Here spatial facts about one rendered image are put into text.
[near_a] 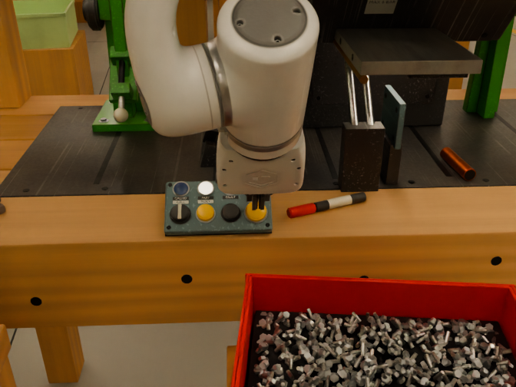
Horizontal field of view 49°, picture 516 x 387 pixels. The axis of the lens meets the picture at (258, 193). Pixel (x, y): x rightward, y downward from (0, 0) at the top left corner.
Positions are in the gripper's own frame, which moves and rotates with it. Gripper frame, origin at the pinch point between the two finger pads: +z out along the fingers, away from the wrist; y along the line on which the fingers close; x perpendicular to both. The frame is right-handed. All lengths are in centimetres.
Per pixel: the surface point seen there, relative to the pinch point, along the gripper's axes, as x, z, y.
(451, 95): 48, 46, 50
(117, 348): 6, 123, -42
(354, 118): 15.4, 6.0, 15.5
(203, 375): -5, 116, -14
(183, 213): -0.4, 4.8, -10.1
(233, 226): -2.1, 6.0, -3.3
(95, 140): 26.0, 27.5, -29.5
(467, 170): 10.4, 14.3, 35.1
